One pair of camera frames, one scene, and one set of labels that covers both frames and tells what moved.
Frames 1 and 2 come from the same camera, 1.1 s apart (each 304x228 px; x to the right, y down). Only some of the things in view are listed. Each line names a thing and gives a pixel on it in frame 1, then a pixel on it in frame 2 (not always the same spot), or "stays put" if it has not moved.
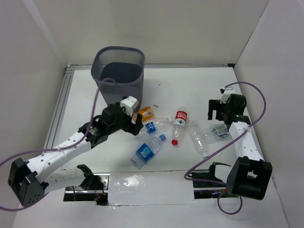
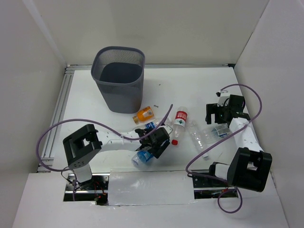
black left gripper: (129, 124) → (162, 143)
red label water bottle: (178, 126) stays put
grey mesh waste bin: (119, 71) stays put
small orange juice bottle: (147, 115) stays put
